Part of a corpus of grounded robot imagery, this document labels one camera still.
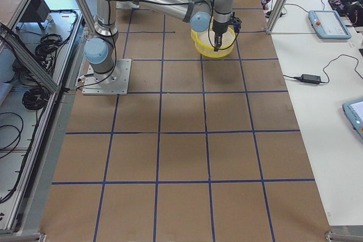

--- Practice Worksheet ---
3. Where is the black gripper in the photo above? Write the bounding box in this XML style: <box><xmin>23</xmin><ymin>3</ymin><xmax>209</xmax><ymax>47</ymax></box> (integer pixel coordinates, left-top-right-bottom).
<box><xmin>213</xmin><ymin>11</ymin><xmax>242</xmax><ymax>52</ymax></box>

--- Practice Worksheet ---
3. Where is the yellow steamer top layer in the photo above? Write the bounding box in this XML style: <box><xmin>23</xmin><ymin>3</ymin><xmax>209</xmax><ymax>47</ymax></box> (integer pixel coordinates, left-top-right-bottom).
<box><xmin>196</xmin><ymin>27</ymin><xmax>235</xmax><ymax>58</ymax></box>

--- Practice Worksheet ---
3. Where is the yellow steamer layer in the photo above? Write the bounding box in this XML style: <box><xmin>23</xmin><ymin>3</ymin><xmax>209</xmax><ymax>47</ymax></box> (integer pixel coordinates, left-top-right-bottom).
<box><xmin>191</xmin><ymin>29</ymin><xmax>199</xmax><ymax>48</ymax></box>
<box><xmin>196</xmin><ymin>27</ymin><xmax>235</xmax><ymax>58</ymax></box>

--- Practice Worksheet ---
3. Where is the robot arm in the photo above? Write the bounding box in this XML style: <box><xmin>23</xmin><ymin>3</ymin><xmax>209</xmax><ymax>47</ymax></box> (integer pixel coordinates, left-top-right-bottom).
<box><xmin>94</xmin><ymin>0</ymin><xmax>241</xmax><ymax>52</ymax></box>

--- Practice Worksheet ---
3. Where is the white steamer liner cloth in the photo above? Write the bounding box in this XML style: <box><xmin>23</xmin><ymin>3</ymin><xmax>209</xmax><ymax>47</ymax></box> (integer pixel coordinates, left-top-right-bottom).
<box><xmin>197</xmin><ymin>30</ymin><xmax>235</xmax><ymax>50</ymax></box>

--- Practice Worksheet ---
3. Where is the yellow steamer bottom layer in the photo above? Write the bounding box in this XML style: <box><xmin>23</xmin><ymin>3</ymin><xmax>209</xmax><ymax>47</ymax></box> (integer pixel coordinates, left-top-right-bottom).
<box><xmin>191</xmin><ymin>29</ymin><xmax>199</xmax><ymax>48</ymax></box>

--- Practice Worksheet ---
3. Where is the black power adapter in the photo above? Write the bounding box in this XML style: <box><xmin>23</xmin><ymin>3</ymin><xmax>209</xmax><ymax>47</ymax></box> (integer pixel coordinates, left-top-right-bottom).
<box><xmin>299</xmin><ymin>74</ymin><xmax>322</xmax><ymax>84</ymax></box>

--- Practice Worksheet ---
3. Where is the teach pendant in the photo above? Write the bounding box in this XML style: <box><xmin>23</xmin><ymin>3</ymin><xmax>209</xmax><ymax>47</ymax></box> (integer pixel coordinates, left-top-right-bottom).
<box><xmin>308</xmin><ymin>10</ymin><xmax>351</xmax><ymax>40</ymax></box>
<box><xmin>342</xmin><ymin>99</ymin><xmax>362</xmax><ymax>138</ymax></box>

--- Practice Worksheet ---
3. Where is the aluminium frame post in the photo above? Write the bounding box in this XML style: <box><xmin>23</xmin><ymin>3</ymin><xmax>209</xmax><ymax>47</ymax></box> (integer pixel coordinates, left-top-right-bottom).
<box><xmin>265</xmin><ymin>0</ymin><xmax>301</xmax><ymax>35</ymax></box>

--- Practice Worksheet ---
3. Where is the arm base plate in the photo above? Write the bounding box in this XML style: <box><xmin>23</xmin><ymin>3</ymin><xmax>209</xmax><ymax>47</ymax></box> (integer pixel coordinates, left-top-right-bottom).
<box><xmin>82</xmin><ymin>58</ymin><xmax>132</xmax><ymax>95</ymax></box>

